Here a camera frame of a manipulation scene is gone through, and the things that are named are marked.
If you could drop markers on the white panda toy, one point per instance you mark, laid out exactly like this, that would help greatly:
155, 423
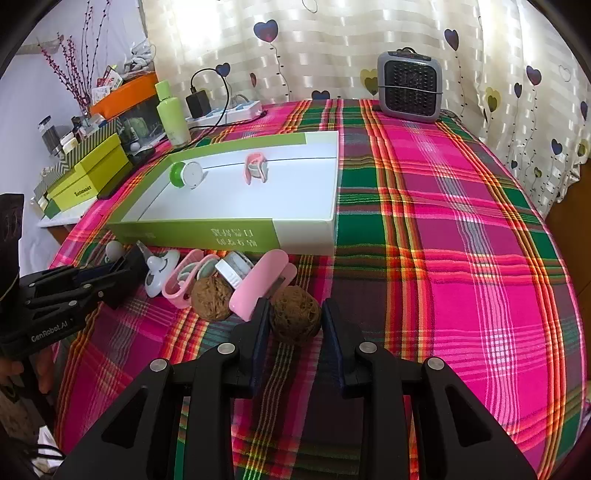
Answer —
157, 277

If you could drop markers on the person's left hand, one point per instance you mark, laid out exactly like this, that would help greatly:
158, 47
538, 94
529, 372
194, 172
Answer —
44, 374

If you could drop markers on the white and blue power strip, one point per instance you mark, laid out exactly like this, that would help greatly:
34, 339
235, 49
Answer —
240, 110

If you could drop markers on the heart print curtain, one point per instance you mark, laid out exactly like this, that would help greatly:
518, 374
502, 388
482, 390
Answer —
346, 46

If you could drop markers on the pink flower branches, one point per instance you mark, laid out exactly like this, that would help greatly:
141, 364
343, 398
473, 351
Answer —
72, 76

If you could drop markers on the brown walnut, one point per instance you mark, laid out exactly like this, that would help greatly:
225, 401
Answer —
295, 314
210, 300

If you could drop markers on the dark glass jar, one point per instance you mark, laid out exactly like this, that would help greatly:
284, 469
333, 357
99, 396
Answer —
50, 136

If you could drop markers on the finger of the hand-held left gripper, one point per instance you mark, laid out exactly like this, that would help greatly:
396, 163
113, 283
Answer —
117, 265
115, 293

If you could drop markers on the black charger adapter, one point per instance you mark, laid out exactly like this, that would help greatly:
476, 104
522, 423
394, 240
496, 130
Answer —
198, 104

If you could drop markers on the colourful paper packets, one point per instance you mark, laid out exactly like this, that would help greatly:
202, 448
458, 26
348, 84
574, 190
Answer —
108, 83

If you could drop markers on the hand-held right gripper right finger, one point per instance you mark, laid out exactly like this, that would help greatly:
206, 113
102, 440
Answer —
333, 344

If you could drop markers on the small glass jar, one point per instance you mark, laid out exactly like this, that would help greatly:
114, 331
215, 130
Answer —
231, 270

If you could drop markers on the wooden cabinet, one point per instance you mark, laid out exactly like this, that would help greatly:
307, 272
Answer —
572, 221

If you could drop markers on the white round knob toy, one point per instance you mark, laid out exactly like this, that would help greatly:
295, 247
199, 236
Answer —
114, 250

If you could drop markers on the grey fan heater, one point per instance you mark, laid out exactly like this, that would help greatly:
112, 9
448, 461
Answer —
408, 87

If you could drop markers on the green and white cardboard box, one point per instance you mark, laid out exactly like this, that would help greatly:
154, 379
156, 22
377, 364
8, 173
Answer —
258, 203

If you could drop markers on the pink clip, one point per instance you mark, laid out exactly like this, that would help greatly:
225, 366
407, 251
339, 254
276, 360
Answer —
178, 288
253, 168

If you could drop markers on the grey chevron box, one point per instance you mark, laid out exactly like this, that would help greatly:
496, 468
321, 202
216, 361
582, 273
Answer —
69, 159

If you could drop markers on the plaid tablecloth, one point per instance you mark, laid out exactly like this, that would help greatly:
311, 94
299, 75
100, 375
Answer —
461, 230

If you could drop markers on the yellow-green box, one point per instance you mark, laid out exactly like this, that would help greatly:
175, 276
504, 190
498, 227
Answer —
92, 170

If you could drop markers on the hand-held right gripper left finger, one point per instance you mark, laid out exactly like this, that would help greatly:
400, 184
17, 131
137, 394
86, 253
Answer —
260, 344

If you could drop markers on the orange lidded storage box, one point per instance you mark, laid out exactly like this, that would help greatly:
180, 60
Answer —
124, 94

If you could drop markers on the green and white spool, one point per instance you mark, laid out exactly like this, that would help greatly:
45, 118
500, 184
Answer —
189, 174

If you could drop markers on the pink and black stapler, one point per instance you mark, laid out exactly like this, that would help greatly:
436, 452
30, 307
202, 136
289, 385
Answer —
258, 281

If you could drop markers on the light green bottle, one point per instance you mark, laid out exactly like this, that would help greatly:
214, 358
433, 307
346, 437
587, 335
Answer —
173, 120

